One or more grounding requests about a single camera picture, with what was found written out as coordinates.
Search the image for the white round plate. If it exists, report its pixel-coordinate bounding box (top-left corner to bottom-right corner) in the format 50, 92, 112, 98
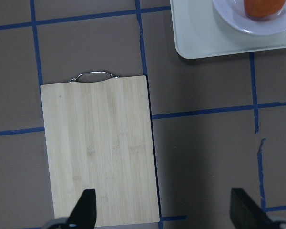
212, 0, 286, 36

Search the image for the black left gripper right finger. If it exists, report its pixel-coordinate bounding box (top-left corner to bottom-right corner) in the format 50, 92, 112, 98
230, 188, 286, 229

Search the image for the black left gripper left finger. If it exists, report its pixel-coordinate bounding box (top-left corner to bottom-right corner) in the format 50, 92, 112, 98
44, 189, 97, 229

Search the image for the cream bear tray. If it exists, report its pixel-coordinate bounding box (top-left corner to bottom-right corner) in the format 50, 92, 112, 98
170, 0, 286, 59

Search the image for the orange fruit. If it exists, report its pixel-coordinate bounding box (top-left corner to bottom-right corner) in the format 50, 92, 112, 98
243, 0, 286, 18

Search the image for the wooden cutting board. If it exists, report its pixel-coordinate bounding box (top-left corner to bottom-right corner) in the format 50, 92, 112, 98
41, 75, 160, 227

